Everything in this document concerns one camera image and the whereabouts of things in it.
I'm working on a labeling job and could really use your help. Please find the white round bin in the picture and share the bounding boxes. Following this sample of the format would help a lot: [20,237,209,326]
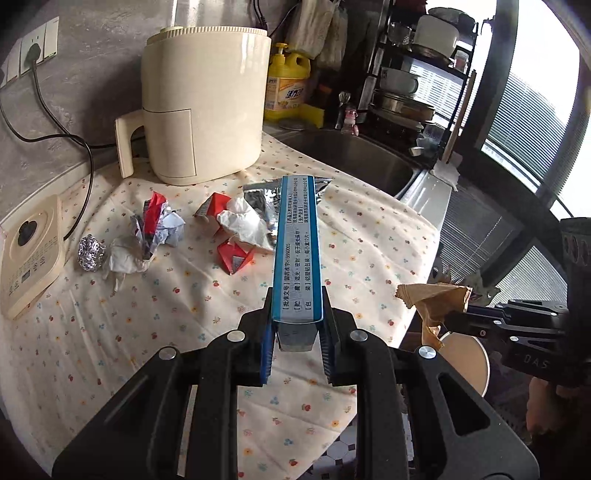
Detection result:
[436,329,491,398]

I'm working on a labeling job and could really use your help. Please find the white bowl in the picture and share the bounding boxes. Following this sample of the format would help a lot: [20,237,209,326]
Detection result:
[380,66,421,96]

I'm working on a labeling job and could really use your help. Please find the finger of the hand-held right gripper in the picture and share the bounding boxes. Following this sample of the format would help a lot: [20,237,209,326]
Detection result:
[444,318,523,345]
[461,299,570,322]

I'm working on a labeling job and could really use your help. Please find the black power cable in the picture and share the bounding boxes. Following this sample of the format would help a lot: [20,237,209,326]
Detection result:
[0,48,122,241]

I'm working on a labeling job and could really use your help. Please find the person's right hand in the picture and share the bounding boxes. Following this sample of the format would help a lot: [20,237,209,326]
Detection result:
[525,376,591,438]

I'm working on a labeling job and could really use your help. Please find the yellow detergent bottle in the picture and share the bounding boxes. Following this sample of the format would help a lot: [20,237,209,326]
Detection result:
[264,42,311,123]

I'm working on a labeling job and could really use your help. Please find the cream countertop appliance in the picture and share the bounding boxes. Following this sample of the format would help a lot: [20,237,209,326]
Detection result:
[0,194,66,320]

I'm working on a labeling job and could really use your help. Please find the silver foil packet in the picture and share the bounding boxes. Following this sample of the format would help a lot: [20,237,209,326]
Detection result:
[242,177,334,241]

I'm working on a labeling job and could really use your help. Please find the metal pan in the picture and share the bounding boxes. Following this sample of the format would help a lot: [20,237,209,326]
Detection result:
[373,89,437,124]

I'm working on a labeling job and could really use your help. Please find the crumpled white paper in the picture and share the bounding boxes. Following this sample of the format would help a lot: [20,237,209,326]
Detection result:
[102,234,154,292]

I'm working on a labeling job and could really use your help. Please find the crumpled red silver wrapper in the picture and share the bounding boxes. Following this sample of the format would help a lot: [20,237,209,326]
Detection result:
[130,191,187,260]

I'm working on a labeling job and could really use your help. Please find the floral tablecloth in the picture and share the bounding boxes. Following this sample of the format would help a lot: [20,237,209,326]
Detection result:
[0,130,442,480]

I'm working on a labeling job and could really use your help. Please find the wooden cutting board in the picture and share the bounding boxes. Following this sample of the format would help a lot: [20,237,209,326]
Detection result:
[440,68,476,163]

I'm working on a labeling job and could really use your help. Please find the white pot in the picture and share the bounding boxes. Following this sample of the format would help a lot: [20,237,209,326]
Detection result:
[412,13,461,57]

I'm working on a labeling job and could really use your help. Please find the blue medicine box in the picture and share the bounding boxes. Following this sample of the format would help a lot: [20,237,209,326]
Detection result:
[270,174,323,354]

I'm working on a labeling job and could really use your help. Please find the yellow sponge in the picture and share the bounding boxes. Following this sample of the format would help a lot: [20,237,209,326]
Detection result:
[299,103,327,128]

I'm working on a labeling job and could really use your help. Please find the white wall socket panel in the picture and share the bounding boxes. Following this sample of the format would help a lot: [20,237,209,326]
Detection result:
[0,16,60,89]

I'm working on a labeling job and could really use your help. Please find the steel sink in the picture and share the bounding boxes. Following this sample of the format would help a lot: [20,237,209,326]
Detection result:
[264,128,417,198]

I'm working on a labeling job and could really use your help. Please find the brown paper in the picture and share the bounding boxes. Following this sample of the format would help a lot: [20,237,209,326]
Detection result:
[396,282,474,348]

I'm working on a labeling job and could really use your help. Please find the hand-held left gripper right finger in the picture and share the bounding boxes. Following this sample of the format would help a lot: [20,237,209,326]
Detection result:
[318,285,540,480]

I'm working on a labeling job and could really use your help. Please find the small torn red carton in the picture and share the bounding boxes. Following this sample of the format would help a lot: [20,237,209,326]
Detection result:
[192,192,232,223]

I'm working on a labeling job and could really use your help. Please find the cream air fryer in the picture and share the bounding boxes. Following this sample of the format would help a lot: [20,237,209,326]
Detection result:
[115,25,273,186]

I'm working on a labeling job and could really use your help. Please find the small pink bottle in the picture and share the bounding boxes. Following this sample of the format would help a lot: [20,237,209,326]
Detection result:
[339,103,360,136]

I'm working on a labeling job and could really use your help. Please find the black dish rack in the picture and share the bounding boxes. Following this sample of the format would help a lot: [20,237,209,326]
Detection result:
[364,0,477,158]

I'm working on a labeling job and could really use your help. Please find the foil ball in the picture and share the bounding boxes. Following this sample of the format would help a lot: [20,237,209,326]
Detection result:
[77,233,107,273]

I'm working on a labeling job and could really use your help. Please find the window blinds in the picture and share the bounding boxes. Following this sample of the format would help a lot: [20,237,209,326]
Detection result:
[406,60,591,315]

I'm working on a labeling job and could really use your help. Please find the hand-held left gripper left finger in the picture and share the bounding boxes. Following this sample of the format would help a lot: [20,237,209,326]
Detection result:
[52,285,280,480]

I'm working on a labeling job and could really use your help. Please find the hanging cloth bags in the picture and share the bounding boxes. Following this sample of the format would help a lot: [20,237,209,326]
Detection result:
[285,0,350,66]

